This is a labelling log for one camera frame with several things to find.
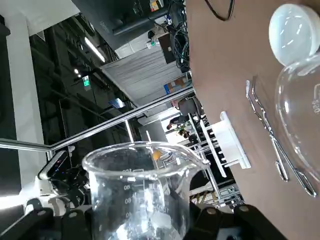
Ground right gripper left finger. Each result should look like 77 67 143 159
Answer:
0 207 95 240

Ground aluminium frame post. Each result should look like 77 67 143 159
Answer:
0 87 196 154

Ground small white ceramic dish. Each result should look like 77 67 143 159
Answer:
268 3 320 67

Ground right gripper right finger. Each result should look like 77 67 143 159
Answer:
186 199 288 240

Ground metal crucible tongs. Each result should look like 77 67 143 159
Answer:
245 74 318 198

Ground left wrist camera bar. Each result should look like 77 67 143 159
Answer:
37 150 70 181

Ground small clear glass beaker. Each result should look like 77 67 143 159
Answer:
81 141 211 240

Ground large clear glass beaker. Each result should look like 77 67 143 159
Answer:
274 53 320 184

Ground black lamp cable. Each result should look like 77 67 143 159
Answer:
204 0 236 22

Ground black computer monitor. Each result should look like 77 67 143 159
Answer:
82 0 158 49

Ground white test tube rack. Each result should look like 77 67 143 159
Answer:
199 111 252 179

